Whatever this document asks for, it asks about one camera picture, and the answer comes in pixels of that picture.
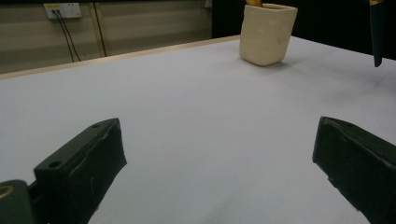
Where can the small makeup brush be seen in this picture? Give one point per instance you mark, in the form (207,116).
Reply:
(377,31)

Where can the cream square cup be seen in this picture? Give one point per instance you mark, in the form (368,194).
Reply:
(264,37)

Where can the white table cover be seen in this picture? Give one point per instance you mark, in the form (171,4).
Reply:
(202,124)

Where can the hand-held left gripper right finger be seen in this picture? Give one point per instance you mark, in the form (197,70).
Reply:
(361,165)

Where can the white wall socket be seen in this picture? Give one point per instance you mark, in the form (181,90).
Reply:
(63,10)

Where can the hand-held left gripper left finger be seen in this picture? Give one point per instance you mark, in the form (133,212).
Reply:
(81,174)

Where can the black curtain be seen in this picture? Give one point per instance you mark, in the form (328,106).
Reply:
(327,18)

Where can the wooden table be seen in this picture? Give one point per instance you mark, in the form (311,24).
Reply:
(109,59)

